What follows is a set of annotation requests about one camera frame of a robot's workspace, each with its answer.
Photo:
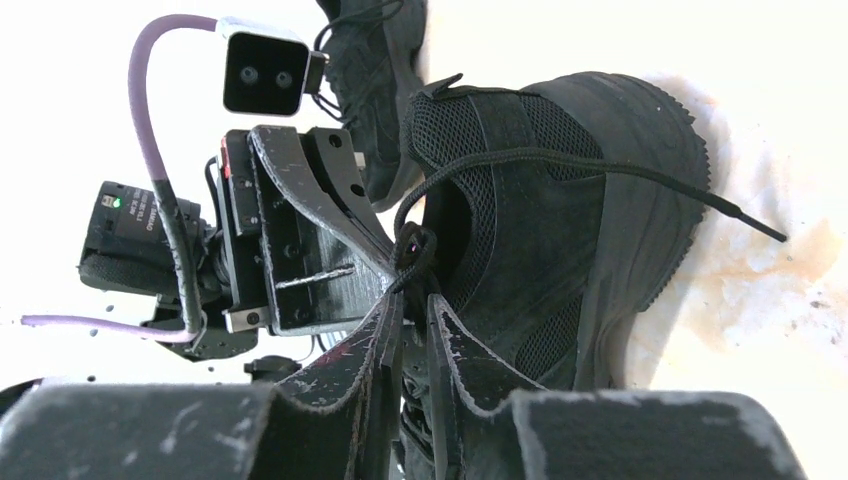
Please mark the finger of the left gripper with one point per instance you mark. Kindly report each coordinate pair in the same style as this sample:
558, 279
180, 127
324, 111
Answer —
332, 158
280, 150

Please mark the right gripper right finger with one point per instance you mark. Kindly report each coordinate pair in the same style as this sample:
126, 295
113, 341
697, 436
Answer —
491, 422

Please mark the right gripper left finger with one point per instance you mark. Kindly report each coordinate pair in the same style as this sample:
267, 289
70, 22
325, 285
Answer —
334, 419

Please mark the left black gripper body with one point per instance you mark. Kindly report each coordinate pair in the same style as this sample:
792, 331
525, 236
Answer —
285, 273

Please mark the black shoe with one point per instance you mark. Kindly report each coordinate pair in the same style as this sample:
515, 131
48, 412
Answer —
373, 48
555, 214

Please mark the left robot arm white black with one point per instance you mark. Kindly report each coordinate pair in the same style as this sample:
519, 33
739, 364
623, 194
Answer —
126, 250

